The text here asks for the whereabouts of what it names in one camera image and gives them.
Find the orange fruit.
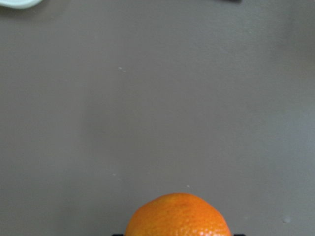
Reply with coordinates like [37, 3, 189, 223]
[124, 193, 232, 236]

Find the green bowl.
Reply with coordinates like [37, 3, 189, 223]
[0, 0, 42, 9]

